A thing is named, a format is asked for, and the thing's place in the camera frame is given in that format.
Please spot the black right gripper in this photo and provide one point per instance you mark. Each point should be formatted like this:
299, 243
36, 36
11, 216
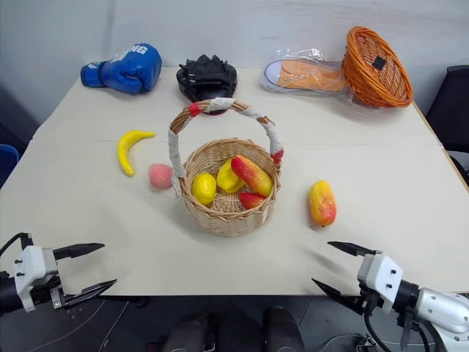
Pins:
373, 304

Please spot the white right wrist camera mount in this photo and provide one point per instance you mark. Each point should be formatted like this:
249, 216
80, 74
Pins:
381, 273

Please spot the blue boxing glove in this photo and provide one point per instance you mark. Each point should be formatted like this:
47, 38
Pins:
124, 69

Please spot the pink toy peach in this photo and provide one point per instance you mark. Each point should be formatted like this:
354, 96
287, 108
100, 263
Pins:
159, 177

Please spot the yellow toy banana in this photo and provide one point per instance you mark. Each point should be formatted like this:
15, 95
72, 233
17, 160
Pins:
125, 154

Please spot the orange canvas sneaker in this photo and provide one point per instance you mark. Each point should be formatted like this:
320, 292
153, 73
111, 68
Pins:
304, 77

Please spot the clear plastic bag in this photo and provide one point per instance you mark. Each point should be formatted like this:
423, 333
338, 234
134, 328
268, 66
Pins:
311, 54

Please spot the red yellow toy mango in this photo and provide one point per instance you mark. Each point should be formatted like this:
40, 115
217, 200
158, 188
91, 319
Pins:
253, 175

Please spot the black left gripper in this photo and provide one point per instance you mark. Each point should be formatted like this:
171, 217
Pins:
45, 293

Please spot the yellow ridged toy fruit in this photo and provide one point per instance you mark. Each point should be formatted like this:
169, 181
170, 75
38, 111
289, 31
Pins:
227, 179

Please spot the blue bin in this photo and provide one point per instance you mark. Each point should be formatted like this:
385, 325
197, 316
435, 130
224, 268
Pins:
7, 163

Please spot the orange wicker basket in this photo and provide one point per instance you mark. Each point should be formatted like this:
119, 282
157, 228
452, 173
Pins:
377, 82

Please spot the black square tag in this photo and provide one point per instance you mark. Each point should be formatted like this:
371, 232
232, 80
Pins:
380, 63

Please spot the black leather glove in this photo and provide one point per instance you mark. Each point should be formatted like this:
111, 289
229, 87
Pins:
207, 78

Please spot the yellow toy lemon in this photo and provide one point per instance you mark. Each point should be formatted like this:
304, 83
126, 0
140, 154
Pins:
203, 188

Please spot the yellow orange toy mango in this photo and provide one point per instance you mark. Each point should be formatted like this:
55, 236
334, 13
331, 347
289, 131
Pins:
322, 203

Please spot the red pepper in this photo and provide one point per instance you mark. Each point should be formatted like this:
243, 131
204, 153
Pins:
251, 199

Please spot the black chair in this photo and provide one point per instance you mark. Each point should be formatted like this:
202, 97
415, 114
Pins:
452, 106

